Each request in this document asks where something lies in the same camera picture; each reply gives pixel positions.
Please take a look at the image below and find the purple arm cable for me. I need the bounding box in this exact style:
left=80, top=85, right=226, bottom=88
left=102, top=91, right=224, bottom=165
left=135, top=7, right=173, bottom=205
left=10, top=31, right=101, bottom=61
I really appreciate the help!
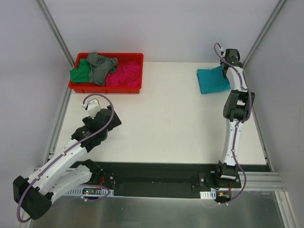
left=213, top=43, right=253, bottom=176
left=17, top=94, right=115, bottom=223

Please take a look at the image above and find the right white cable duct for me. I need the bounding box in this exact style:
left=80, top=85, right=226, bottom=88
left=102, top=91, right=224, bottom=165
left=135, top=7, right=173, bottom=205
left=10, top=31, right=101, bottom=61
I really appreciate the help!
left=199, top=190, right=217, bottom=200

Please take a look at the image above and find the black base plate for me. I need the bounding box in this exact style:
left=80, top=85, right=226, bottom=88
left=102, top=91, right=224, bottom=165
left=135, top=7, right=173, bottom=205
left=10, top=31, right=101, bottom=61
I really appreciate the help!
left=73, top=161, right=241, bottom=198

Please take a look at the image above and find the pink t shirt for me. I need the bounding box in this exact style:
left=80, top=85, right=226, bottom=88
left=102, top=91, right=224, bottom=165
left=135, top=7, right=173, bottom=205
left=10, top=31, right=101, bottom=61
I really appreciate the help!
left=105, top=61, right=141, bottom=87

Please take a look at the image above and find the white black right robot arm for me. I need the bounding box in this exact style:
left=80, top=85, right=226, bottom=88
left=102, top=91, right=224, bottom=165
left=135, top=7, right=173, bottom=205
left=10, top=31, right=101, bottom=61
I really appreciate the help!
left=214, top=43, right=255, bottom=188

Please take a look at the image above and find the left aluminium frame post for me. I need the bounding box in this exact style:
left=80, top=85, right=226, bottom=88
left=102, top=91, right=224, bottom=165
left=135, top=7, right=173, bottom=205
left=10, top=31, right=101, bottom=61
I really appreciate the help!
left=35, top=0, right=75, bottom=67

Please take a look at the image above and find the aluminium frame post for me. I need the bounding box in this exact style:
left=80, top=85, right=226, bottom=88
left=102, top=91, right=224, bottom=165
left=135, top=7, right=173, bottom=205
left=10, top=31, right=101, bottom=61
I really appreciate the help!
left=35, top=0, right=75, bottom=67
left=243, top=0, right=288, bottom=68

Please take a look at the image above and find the grey t shirt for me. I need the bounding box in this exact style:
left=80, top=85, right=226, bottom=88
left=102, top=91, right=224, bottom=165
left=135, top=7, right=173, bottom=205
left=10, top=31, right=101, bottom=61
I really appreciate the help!
left=86, top=52, right=118, bottom=86

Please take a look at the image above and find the white cable duct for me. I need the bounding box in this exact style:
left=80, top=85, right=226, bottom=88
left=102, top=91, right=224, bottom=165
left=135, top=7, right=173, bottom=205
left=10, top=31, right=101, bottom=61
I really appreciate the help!
left=64, top=186, right=114, bottom=198
left=199, top=190, right=217, bottom=200

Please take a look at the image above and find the red plastic bin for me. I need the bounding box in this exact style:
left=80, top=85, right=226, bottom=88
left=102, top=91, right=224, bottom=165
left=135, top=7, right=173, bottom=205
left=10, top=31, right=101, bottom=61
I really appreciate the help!
left=68, top=52, right=144, bottom=94

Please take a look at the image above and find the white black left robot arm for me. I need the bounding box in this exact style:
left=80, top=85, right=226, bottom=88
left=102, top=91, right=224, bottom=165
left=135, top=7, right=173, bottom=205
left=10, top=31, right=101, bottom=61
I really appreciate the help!
left=13, top=105, right=122, bottom=223

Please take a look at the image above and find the aluminium front rail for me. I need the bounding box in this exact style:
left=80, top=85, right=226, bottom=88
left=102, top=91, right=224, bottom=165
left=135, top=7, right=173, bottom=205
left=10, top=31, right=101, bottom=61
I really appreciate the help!
left=30, top=167, right=288, bottom=190

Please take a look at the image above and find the left white cable duct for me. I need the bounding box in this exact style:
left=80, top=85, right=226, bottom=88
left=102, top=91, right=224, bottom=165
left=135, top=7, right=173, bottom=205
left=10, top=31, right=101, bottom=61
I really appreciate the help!
left=64, top=186, right=114, bottom=198

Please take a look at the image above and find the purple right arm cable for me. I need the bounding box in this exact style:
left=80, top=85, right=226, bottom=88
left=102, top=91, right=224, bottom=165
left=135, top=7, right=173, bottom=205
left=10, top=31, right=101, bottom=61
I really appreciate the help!
left=213, top=43, right=253, bottom=176

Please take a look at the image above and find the teal t shirt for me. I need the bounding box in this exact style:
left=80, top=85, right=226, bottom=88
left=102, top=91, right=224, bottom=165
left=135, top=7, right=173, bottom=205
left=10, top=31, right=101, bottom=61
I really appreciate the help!
left=197, top=66, right=231, bottom=95

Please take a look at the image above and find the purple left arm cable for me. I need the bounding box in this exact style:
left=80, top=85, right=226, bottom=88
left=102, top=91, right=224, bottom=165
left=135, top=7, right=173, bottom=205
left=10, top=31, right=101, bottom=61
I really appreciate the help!
left=17, top=94, right=115, bottom=223

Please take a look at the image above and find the green t shirt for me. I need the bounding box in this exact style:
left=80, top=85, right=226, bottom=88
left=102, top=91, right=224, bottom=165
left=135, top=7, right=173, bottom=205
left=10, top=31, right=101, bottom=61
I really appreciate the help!
left=70, top=58, right=91, bottom=84

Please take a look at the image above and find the right aluminium frame post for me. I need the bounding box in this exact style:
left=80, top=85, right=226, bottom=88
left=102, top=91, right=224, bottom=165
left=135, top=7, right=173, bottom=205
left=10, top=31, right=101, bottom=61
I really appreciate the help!
left=243, top=0, right=288, bottom=68

